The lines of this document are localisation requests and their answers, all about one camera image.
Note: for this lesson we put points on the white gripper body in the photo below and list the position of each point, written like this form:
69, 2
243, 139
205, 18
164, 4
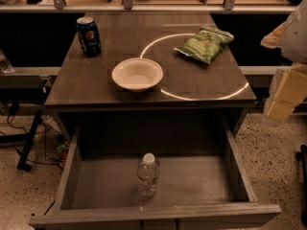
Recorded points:
296, 37

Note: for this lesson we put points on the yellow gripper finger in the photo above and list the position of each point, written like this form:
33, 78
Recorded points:
273, 39
288, 90

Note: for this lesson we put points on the clear plastic water bottle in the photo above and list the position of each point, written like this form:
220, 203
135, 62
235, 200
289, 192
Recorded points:
147, 175

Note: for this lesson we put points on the open grey top drawer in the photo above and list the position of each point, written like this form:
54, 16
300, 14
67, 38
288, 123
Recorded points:
164, 170

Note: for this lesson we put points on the green chip bag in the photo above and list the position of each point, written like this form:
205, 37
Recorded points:
206, 44

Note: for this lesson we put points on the white paper bowl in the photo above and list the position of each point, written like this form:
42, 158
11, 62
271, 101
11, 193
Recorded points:
137, 74

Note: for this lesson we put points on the blue soda can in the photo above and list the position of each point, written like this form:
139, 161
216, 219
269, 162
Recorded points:
88, 36

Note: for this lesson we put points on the black stand leg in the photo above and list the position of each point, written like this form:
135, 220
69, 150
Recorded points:
25, 138

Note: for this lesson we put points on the metal railing frame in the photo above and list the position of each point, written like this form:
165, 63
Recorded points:
144, 0

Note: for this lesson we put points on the wire mesh basket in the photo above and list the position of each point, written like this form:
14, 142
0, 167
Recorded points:
51, 143

